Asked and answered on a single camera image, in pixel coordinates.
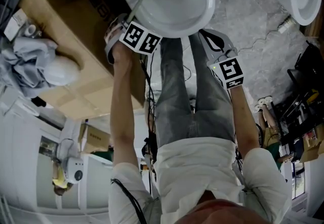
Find white toilet with black panel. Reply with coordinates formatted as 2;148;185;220
0;85;56;118

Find white helmet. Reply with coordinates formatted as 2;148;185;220
46;54;82;87

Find person's face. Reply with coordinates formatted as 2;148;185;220
174;198;269;224

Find person's left forearm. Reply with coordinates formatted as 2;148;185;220
109;45;139;166

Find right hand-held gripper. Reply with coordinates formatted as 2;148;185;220
198;28;245;90

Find thick black cable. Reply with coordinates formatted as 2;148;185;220
110;178;148;224

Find white toilet with raised lid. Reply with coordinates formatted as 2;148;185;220
39;0;216;39

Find person's left hand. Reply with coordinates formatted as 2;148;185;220
105;17;126;41

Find thin black cable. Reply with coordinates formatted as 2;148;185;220
140;52;158;194

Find white tube fitting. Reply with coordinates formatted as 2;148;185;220
23;23;36;38

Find person's grey trousers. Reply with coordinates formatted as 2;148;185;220
153;32;236;148

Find person's right forearm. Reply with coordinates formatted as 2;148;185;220
228;84;262;155

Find grey crumpled cloth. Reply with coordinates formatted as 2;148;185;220
0;37;59;99

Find small cardboard box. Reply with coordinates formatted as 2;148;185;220
79;123;111;155

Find white camera headset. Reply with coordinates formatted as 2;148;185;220
64;156;85;185

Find small white box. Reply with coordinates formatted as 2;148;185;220
3;11;28;42

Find open cardboard box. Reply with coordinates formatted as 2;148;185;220
299;138;324;163

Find person's white shirt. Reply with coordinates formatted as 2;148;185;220
108;136;292;224

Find black shelf rack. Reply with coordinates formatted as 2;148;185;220
271;40;324;163

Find wooden pallet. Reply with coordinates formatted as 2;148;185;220
299;14;324;39

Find large cardboard box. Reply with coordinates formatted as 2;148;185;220
18;0;148;119

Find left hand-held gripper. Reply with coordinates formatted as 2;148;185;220
105;13;163;64

